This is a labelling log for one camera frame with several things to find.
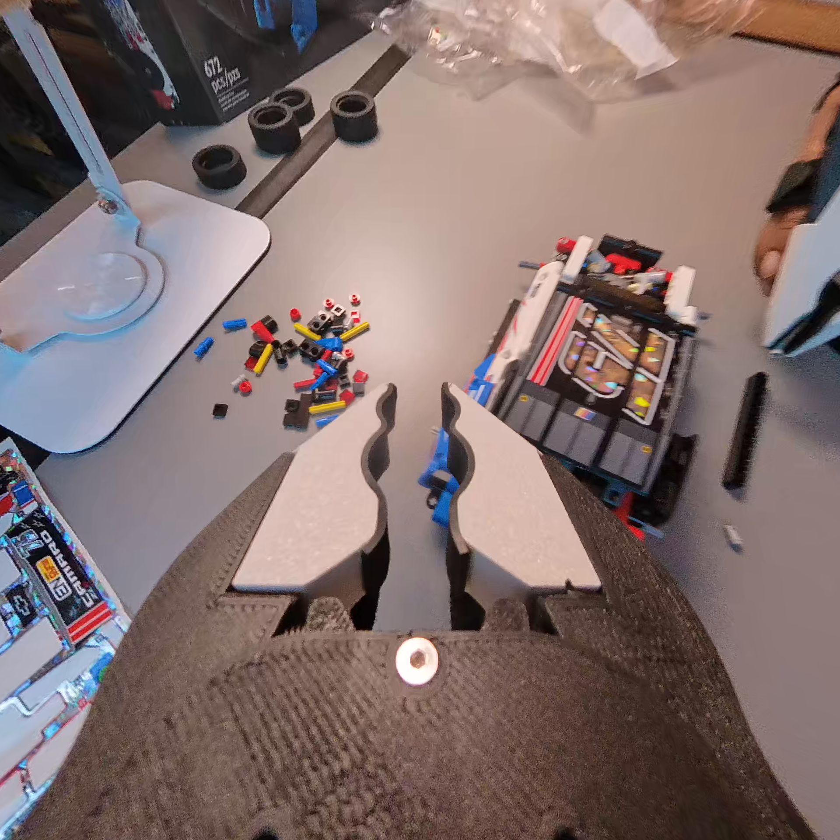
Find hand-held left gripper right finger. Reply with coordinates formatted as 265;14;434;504
441;382;603;613

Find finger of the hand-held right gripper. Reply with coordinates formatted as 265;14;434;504
761;190;840;350
772;307;840;359

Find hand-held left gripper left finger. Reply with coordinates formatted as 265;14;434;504
231;382;399;613

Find long black lego beam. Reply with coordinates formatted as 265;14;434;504
722;372;769;490

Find lego race car model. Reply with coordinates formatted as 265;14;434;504
420;233;713;540

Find pile of small lego pieces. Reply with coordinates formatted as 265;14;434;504
193;293;371;432

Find black rubber lego tyre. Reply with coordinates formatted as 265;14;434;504
270;87;316;126
192;146;247;191
330;91;379;143
247;103;303;155

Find black lego set box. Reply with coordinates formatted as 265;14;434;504
39;0;375;127

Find white book stand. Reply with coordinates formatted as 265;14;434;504
0;0;271;455

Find shiny sticker sheet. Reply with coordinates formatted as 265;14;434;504
0;436;132;840

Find pile of clear plastic bags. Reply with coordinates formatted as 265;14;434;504
377;0;742;132

